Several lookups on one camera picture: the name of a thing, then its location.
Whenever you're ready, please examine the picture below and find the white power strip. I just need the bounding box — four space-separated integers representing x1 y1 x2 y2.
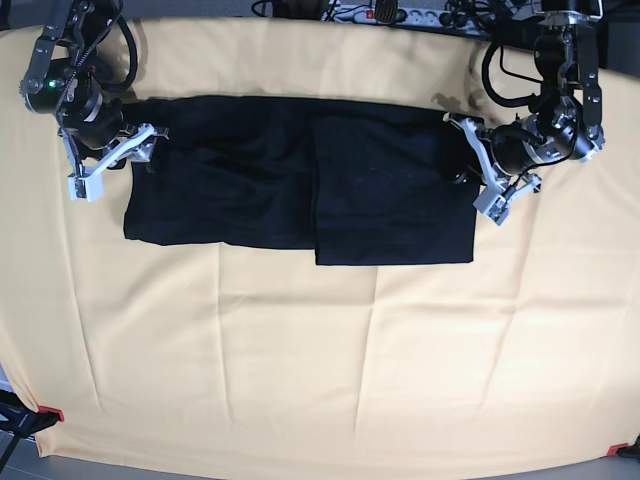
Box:
327 2 485 36

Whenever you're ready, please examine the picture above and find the red-black table clamp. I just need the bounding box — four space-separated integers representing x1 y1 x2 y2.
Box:
607 436 640 462
1 390 64 439

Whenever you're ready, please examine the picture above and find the yellow table cloth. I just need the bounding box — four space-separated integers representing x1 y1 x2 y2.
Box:
1 28 639 479

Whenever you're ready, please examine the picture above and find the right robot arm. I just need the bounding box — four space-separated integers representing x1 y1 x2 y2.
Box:
20 1 148 176

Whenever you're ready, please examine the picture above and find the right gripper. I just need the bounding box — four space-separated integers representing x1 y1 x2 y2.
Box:
59 97 148 170

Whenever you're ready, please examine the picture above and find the left red-black table clamp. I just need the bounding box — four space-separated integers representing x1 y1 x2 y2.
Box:
1 390 64 439

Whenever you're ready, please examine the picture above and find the right red-black table clamp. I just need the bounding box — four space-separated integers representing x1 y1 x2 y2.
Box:
607 436 640 462

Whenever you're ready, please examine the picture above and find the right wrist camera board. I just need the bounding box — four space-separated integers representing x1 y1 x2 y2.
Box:
67 175 104 202

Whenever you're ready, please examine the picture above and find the dark navy T-shirt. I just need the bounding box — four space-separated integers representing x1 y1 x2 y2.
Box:
123 96 479 266

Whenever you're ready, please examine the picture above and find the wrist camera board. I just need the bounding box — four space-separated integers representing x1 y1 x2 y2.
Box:
473 187 510 226
67 175 104 202

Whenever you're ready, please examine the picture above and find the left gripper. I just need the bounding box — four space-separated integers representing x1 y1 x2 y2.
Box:
444 122 555 188

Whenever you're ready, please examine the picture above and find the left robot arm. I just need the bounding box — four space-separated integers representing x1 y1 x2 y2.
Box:
450 1 604 189

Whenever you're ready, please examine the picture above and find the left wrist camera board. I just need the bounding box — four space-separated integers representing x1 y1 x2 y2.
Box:
473 187 510 226

